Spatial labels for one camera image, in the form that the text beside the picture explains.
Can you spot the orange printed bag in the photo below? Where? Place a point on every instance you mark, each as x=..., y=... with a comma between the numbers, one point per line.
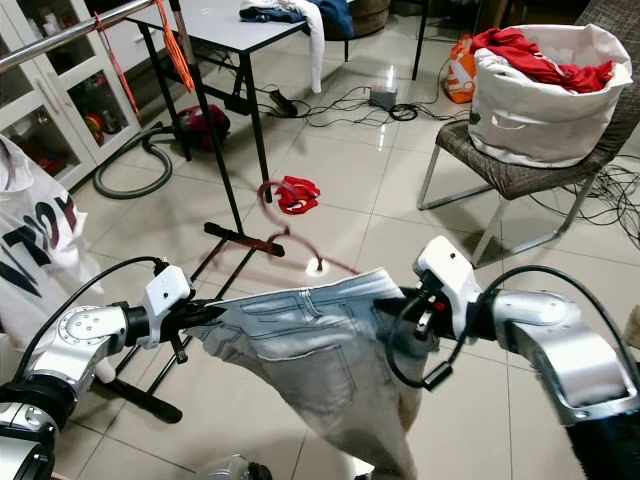
x=462, y=70

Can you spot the brown plaid chair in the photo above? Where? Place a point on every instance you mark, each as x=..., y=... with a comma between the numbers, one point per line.
x=510, y=175

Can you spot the red vacuum cleaner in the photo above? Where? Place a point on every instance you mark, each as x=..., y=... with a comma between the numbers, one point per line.
x=205, y=127

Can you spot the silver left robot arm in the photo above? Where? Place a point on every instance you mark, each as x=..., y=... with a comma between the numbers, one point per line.
x=80, y=335

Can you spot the black metal clothes rack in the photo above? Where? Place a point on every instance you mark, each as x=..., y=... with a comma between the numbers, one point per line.
x=220, y=150

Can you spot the orange hanger bunch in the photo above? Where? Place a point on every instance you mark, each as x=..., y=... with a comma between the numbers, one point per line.
x=175, y=48

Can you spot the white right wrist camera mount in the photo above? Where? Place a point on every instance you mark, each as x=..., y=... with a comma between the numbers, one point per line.
x=445, y=270

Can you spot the white table black legs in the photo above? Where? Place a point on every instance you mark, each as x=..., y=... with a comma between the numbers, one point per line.
x=220, y=22

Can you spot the red sports garment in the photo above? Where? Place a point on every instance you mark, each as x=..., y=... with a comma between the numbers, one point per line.
x=540, y=60

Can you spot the red cloth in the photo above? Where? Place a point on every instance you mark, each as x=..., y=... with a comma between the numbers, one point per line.
x=298, y=195

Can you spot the white jeans black stitching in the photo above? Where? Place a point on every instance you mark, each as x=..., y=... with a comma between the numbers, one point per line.
x=320, y=370

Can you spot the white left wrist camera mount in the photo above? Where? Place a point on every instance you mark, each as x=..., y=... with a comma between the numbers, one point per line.
x=168, y=295

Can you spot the black power adapter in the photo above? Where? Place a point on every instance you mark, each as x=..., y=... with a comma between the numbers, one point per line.
x=281, y=102

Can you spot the blue jeans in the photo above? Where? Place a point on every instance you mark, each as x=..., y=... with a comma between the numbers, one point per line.
x=338, y=15

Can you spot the grey power box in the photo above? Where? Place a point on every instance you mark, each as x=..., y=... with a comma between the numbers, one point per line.
x=384, y=97

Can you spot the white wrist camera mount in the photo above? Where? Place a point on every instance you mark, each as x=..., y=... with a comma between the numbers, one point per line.
x=445, y=270
x=168, y=295

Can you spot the white long sleeve garment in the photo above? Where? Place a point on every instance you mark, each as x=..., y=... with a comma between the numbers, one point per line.
x=315, y=50

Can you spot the brown round basket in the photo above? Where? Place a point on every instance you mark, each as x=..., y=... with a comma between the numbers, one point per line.
x=370, y=15

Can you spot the white laundry bag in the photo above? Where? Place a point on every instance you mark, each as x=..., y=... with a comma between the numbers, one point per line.
x=540, y=125

